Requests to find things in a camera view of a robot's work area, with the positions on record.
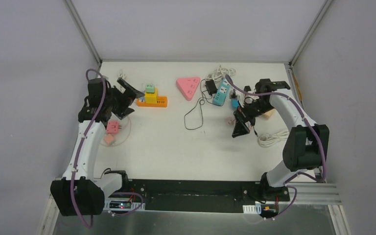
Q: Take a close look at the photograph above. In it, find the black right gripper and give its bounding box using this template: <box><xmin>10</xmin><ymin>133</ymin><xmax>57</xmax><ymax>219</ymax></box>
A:
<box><xmin>233</xmin><ymin>99</ymin><xmax>275</xmax><ymax>138</ymax></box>

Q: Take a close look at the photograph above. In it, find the pink plug adapter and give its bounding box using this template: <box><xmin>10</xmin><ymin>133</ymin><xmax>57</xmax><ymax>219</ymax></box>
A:
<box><xmin>106</xmin><ymin>120</ymin><xmax>121</xmax><ymax>135</ymax></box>

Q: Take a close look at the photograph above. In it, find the teal power strip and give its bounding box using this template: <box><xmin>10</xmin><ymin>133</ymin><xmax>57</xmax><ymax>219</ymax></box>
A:
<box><xmin>212</xmin><ymin>79</ymin><xmax>230</xmax><ymax>106</ymax></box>

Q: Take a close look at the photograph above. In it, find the pink plug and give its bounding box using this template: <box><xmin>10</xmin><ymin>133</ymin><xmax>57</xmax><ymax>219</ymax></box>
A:
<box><xmin>103</xmin><ymin>134</ymin><xmax>116</xmax><ymax>146</ymax></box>

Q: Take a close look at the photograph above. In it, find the black power adapter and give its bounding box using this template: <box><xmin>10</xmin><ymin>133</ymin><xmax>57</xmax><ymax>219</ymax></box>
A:
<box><xmin>205</xmin><ymin>80</ymin><xmax>217</xmax><ymax>96</ymax></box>

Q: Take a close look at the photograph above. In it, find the pink triangular power strip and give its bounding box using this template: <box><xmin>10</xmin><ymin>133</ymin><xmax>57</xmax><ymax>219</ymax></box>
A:
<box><xmin>176</xmin><ymin>77</ymin><xmax>200</xmax><ymax>101</ymax></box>

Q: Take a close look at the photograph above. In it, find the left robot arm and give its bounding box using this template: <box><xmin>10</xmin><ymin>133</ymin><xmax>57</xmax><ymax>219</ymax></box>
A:
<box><xmin>50</xmin><ymin>78</ymin><xmax>144</xmax><ymax>216</ymax></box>

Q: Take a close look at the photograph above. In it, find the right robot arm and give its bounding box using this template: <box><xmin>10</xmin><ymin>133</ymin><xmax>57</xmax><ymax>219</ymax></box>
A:
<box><xmin>226</xmin><ymin>76</ymin><xmax>329</xmax><ymax>201</ymax></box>

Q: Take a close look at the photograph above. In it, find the blue square plug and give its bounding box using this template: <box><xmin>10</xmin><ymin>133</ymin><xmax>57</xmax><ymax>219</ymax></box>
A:
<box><xmin>231</xmin><ymin>99</ymin><xmax>239</xmax><ymax>110</ymax></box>

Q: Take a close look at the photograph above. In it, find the yellow plug adapter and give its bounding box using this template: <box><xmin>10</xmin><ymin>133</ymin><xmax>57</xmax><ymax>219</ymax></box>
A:
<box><xmin>144</xmin><ymin>88</ymin><xmax>159</xmax><ymax>104</ymax></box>

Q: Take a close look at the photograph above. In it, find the green plug adapter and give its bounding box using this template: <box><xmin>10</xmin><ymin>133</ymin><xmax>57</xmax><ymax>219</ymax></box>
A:
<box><xmin>145</xmin><ymin>83</ymin><xmax>156</xmax><ymax>94</ymax></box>

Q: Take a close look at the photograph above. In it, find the beige plug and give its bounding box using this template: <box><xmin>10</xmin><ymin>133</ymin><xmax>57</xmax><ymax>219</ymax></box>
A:
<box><xmin>262</xmin><ymin>109</ymin><xmax>276</xmax><ymax>119</ymax></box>

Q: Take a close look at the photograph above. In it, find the small black plug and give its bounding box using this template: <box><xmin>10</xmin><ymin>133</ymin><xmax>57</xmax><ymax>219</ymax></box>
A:
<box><xmin>243</xmin><ymin>86</ymin><xmax>252</xmax><ymax>94</ymax></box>

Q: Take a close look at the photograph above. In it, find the orange power strip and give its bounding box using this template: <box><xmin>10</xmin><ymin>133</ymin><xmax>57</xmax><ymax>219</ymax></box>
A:
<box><xmin>136</xmin><ymin>95</ymin><xmax>168</xmax><ymax>108</ymax></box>

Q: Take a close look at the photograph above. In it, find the pink round cable reel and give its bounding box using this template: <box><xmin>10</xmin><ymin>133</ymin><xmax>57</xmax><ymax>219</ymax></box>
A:
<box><xmin>226</xmin><ymin>117</ymin><xmax>235</xmax><ymax>125</ymax></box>

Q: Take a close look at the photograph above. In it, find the white bundled cable right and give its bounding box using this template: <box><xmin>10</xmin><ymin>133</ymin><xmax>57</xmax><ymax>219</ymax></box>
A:
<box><xmin>258</xmin><ymin>129</ymin><xmax>290</xmax><ymax>148</ymax></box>

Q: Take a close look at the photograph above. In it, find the thin black adapter cable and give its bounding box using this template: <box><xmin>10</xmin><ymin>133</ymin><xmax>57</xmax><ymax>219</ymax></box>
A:
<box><xmin>184</xmin><ymin>79</ymin><xmax>214</xmax><ymax>131</ymax></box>

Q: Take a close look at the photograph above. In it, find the white coiled strip cable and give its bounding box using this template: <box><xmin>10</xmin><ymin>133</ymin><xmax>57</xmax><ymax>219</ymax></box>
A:
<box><xmin>206</xmin><ymin>65</ymin><xmax>236</xmax><ymax>82</ymax></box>

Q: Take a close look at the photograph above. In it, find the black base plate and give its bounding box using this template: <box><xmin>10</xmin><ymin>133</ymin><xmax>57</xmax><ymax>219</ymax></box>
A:
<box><xmin>98</xmin><ymin>179</ymin><xmax>291</xmax><ymax>214</ymax></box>

